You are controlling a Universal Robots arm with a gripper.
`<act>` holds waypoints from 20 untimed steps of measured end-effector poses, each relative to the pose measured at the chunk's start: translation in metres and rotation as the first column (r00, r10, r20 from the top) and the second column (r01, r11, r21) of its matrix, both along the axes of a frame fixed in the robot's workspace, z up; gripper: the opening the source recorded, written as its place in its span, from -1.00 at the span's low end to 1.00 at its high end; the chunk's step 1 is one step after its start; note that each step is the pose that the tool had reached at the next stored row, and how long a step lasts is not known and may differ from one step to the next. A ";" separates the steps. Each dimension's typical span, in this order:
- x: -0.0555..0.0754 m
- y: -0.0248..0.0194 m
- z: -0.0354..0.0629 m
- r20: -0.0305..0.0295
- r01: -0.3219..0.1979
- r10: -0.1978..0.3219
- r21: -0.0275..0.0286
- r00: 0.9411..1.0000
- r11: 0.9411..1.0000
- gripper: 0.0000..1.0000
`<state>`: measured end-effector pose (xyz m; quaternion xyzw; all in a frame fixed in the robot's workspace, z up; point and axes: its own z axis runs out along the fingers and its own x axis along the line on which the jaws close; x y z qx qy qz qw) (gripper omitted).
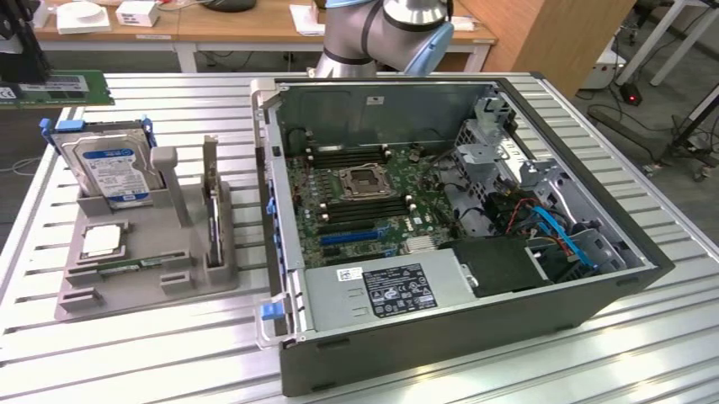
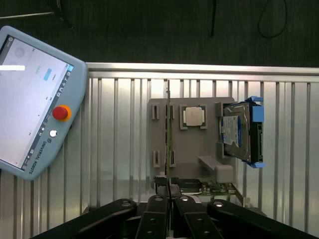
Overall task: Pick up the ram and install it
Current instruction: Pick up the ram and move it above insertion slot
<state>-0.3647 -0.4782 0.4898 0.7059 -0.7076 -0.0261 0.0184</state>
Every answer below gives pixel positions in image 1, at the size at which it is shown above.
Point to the metal CPU socket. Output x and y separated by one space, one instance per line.
362 181

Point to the RAM slot white latches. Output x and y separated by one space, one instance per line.
370 214
351 157
366 204
354 147

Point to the white round-topped device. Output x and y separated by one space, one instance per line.
84 19

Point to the white labelled box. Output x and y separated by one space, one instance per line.
138 14

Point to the blue case latch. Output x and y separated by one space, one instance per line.
270 311
269 206

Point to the black wheeled stand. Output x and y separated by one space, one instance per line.
694 153

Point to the white box with black top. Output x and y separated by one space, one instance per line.
42 19

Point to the green RAM stick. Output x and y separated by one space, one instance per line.
72 90
146 263

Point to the black open PC case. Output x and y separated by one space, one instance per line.
450 336

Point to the graphics card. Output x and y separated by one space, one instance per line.
213 210

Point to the grey parts rack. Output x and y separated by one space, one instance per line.
151 240

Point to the white floor device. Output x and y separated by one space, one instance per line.
603 76

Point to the grey metal disk bay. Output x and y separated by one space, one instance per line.
610 252

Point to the blue card clip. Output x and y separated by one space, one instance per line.
277 242

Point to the green motherboard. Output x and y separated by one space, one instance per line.
433 214

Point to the short black expansion slot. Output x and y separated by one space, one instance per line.
331 252

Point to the blue expansion slot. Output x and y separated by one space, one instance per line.
349 238

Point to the hard disk with blue caddy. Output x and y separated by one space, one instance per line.
112 168

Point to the black plastic shroud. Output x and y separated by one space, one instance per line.
494 265

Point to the grey metal drive cage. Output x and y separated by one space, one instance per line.
483 168

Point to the long black expansion slot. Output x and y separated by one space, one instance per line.
346 227
362 255

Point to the wooden cabinet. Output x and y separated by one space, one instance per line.
573 38

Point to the black power adaptor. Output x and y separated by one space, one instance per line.
630 94

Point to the white table frame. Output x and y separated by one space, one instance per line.
650 46

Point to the white paper stack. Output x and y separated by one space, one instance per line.
306 21

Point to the grey power supply unit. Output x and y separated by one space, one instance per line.
337 303

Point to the black round object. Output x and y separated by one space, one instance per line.
230 5

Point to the silver CPU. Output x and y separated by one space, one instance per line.
104 242

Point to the silver finned heat sink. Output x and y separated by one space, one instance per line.
425 245

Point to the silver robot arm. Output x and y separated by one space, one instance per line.
359 25

